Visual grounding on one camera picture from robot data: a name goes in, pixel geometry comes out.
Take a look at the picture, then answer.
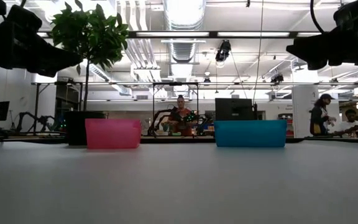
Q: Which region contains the red plastic bin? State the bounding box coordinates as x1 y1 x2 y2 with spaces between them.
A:
84 118 142 150

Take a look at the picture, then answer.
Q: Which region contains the person behind robot arms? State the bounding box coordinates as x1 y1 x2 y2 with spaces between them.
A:
166 95 199 137

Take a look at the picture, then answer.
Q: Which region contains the green leafy plant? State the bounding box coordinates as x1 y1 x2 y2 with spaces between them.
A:
48 0 131 113

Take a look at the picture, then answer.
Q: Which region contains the black ceiling camera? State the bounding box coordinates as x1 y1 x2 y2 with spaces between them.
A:
270 73 285 85

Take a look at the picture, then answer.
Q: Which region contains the silver air duct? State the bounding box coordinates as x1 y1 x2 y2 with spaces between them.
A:
162 0 207 63

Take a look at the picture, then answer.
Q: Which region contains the blue plastic bin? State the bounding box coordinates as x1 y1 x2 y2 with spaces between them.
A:
213 119 288 148

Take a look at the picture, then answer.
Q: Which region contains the white pillar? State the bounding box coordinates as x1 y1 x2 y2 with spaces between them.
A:
291 70 320 138

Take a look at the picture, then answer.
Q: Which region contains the black background frame stand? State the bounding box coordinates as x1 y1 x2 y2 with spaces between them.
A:
152 82 200 137

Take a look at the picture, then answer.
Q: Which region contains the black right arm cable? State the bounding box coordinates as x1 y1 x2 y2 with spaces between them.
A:
309 0 326 34

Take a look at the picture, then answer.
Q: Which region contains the ceiling light strip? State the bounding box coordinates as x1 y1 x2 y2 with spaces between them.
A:
135 30 211 39
216 30 291 39

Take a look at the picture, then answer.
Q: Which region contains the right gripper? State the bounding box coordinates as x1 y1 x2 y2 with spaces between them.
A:
285 29 357 71

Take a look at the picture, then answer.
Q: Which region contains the sitting person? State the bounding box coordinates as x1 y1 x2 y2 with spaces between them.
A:
334 108 358 138

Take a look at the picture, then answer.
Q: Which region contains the black hanging spotlight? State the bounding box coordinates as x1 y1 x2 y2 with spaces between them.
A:
214 39 232 63

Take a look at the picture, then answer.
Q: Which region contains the standing person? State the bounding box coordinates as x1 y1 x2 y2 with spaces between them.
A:
309 93 337 137

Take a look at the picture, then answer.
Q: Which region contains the black aluminium table frame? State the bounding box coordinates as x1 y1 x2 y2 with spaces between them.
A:
0 135 358 145

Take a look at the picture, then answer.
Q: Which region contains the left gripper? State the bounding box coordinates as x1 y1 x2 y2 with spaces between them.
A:
10 30 84 78

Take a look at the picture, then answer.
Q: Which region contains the black monitor screen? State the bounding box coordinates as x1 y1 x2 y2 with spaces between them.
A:
214 98 258 121

